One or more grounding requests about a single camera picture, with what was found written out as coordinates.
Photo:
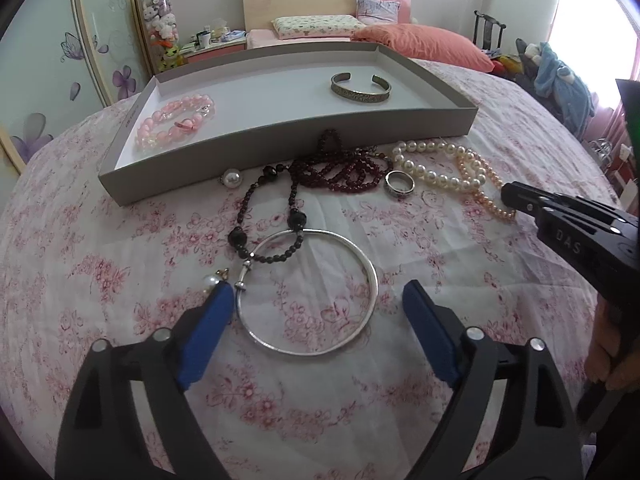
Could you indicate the grey cardboard tray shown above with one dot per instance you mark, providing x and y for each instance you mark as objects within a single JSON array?
[{"x": 280, "y": 90}]

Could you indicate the lilac pillow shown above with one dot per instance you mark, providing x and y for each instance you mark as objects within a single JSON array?
[{"x": 375, "y": 7}]

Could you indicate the plush toy display tube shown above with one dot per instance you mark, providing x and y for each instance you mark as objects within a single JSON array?
[{"x": 160, "y": 20}]

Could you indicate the dark wooden chair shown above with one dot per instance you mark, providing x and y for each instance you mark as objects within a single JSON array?
[{"x": 487, "y": 30}]

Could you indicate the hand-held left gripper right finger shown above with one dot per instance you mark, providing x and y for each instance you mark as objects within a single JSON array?
[{"x": 430, "y": 330}]

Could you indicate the floral sliding wardrobe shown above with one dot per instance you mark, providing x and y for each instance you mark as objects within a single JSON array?
[{"x": 50, "y": 60}]

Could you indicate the yellow red plush toy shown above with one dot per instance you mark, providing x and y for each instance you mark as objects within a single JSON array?
[{"x": 507, "y": 65}]

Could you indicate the white mug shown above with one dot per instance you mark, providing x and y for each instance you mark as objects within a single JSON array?
[{"x": 203, "y": 40}]

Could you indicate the floral pillow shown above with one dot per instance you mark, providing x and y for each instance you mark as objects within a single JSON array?
[{"x": 320, "y": 25}]

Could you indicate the pink nightstand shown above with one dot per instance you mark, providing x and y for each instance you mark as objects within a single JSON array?
[{"x": 215, "y": 52}]

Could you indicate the pink floral blanket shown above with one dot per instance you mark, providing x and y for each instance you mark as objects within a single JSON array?
[{"x": 125, "y": 260}]

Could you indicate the blue cloth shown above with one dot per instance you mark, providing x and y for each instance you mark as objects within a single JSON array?
[{"x": 234, "y": 37}]

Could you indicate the orange pillow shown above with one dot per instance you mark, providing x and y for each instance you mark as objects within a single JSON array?
[{"x": 425, "y": 40}]

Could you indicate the pink bed mattress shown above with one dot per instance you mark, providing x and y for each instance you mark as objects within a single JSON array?
[{"x": 260, "y": 37}]

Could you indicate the blue plush toy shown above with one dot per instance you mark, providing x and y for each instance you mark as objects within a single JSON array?
[{"x": 560, "y": 90}]

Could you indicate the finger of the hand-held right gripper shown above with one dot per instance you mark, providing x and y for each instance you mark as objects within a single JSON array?
[
  {"x": 565, "y": 237},
  {"x": 520, "y": 197}
]

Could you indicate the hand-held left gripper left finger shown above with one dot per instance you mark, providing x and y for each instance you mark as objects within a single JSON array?
[{"x": 212, "y": 320}]

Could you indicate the silver bangle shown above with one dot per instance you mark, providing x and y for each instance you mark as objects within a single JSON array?
[{"x": 265, "y": 342}]

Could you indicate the small pearl earring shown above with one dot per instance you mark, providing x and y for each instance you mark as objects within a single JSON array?
[{"x": 211, "y": 280}]

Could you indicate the person's right hand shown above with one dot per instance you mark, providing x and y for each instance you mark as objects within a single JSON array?
[{"x": 597, "y": 350}]

